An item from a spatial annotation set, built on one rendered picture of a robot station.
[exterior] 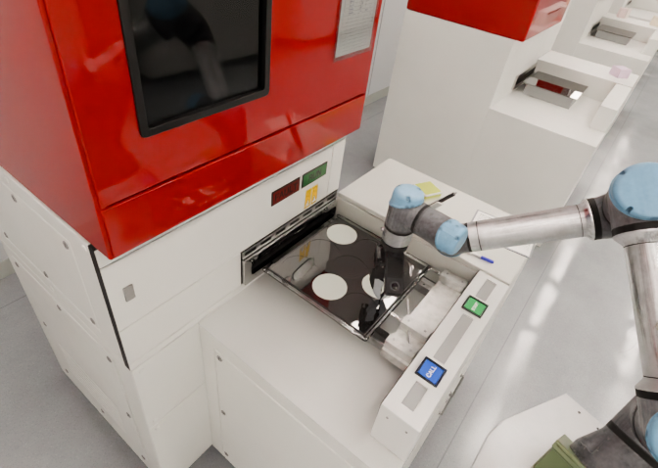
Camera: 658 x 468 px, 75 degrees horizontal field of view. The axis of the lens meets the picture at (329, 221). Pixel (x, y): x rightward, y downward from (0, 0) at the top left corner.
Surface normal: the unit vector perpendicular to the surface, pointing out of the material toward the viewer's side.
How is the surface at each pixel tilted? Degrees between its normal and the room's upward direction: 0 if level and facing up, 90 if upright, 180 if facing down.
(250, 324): 0
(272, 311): 0
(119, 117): 90
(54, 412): 0
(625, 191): 42
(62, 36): 90
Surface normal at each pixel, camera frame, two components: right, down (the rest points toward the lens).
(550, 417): 0.11, -0.77
